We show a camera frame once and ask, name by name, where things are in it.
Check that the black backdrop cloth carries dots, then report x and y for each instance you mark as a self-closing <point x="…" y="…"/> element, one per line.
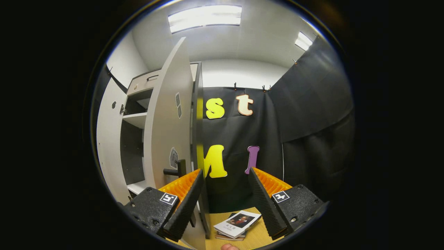
<point x="312" y="114"/>

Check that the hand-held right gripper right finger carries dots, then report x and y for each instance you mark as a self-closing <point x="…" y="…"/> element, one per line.
<point x="267" y="208"/>

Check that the brown book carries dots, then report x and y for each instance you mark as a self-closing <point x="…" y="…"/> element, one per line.
<point x="227" y="238"/>

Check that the white cabinet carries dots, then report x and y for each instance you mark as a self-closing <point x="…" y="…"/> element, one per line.
<point x="137" y="119"/>

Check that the white portrait cover book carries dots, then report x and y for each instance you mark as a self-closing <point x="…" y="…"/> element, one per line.
<point x="236" y="225"/>

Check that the large ceiling light panel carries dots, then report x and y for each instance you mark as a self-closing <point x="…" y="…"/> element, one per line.
<point x="204" y="17"/>

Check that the small ceiling light panel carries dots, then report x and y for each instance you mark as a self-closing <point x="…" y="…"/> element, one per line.
<point x="304" y="41"/>

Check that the white cabinet drawer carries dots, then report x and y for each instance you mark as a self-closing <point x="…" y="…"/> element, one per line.
<point x="138" y="83"/>

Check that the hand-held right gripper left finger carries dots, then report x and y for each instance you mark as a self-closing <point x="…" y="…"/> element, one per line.
<point x="184" y="211"/>

